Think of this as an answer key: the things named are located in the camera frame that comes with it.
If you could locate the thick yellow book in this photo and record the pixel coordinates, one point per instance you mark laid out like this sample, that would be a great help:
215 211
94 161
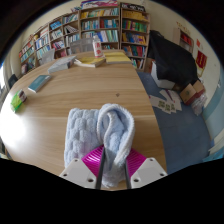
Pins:
117 57

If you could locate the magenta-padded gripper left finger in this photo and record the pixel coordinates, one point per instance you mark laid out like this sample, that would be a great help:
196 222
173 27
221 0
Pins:
78 173

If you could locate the teal book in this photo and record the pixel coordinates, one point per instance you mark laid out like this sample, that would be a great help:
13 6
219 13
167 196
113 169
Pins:
39 83

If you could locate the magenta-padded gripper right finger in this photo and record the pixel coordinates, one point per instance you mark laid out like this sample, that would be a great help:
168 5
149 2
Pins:
148 172

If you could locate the light blue knitted towel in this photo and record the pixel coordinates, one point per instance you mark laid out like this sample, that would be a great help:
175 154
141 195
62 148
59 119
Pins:
83 133

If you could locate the black office chair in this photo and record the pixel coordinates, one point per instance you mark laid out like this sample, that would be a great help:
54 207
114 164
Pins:
12 81

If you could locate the red wall poster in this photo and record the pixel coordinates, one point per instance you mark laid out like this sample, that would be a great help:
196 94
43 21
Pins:
201 59

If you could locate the wooden bookshelf with books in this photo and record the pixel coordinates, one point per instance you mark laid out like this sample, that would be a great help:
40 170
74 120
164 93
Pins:
100 26

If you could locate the papers on floor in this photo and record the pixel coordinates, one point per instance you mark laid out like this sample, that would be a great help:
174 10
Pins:
165 103

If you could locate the cardboard box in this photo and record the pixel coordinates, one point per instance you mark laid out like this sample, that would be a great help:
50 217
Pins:
190 93

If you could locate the small dark jar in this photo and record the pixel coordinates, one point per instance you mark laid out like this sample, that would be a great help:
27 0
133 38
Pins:
22 95

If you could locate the green plastic bag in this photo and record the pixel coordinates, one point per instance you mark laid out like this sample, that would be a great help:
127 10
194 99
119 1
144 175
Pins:
15 103

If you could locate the grey mesh chair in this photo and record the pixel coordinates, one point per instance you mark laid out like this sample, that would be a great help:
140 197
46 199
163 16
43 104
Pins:
81 46
47 56

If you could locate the small wall shelf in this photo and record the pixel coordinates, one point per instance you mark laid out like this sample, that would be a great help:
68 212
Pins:
185 40

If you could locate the white box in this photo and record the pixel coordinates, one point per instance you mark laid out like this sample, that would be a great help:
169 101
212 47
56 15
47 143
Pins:
161 81

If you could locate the black cloth cover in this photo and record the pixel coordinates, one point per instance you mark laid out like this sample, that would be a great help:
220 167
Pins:
173 63

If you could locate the white plastic bottle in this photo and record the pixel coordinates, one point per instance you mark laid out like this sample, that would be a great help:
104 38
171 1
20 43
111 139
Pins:
97 46

